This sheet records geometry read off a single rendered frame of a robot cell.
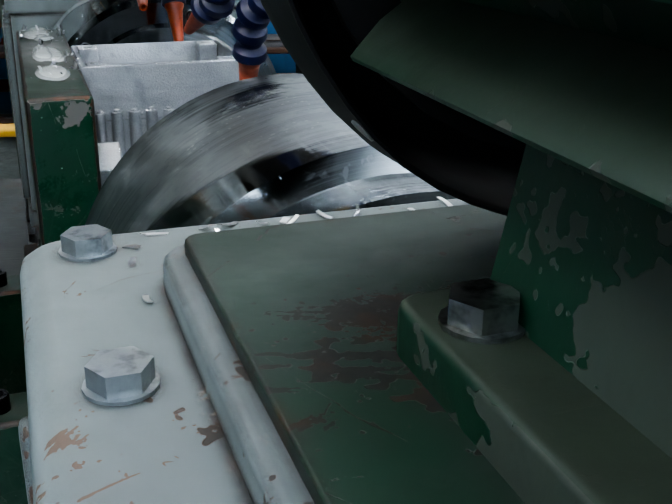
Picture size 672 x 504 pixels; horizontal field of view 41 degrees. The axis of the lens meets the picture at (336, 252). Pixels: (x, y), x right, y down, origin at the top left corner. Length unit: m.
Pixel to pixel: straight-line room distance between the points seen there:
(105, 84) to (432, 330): 0.53
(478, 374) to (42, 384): 0.10
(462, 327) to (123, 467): 0.07
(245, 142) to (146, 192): 0.06
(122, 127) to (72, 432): 0.50
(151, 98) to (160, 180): 0.25
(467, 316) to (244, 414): 0.05
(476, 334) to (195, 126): 0.32
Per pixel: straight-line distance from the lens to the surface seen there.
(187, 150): 0.44
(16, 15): 1.15
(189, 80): 0.68
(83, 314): 0.24
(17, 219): 1.44
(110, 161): 0.66
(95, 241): 0.27
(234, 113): 0.46
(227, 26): 0.95
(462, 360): 0.16
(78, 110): 0.57
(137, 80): 0.68
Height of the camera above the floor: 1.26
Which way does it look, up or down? 22 degrees down
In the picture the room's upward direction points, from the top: 1 degrees clockwise
